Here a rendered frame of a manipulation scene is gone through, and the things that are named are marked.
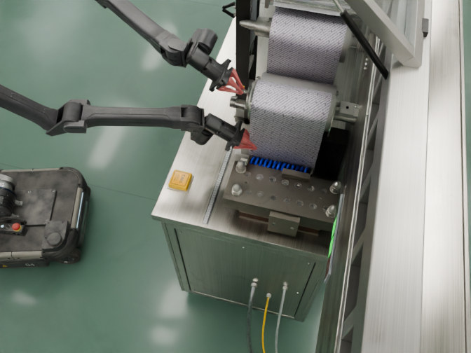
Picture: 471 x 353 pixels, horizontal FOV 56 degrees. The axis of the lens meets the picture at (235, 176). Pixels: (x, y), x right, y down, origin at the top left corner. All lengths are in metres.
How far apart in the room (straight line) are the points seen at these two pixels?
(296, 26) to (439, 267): 0.86
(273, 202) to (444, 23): 0.76
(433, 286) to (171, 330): 1.63
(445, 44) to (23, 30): 3.30
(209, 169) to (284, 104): 0.47
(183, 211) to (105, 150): 1.46
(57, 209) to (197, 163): 1.05
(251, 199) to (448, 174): 0.63
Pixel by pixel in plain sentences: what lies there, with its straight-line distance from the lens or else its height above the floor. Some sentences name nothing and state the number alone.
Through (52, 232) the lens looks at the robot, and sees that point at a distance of 2.44.
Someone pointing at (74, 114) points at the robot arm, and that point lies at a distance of 1.50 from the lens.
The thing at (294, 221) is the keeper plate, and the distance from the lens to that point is 1.46.
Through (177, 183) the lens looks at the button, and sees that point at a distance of 1.65.
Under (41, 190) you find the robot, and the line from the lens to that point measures 2.62.
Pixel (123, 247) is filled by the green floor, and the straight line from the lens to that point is 2.60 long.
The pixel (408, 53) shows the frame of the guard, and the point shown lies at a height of 1.69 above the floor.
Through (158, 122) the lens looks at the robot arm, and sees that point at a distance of 1.46.
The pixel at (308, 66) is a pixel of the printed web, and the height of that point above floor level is 1.27.
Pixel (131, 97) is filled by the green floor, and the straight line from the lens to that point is 3.26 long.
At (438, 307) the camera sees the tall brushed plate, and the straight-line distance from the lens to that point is 0.99.
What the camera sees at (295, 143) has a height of 1.14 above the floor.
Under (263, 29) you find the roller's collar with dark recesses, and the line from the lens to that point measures 1.55.
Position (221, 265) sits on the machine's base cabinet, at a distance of 1.86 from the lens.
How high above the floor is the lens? 2.31
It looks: 57 degrees down
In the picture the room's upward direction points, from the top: straight up
